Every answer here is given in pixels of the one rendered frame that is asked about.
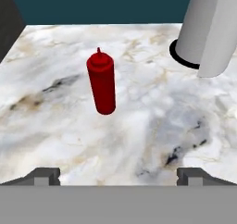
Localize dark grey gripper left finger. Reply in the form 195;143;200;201
0;167;62;187

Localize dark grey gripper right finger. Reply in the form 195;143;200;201
176;167;237;187

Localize red ketchup bottle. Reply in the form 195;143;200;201
86;46;117;116

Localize dark grey fridge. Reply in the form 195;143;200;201
0;0;27;63

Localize black paper towel holder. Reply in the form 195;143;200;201
168;38;201;70

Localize white paper towel roll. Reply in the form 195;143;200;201
175;0;237;79

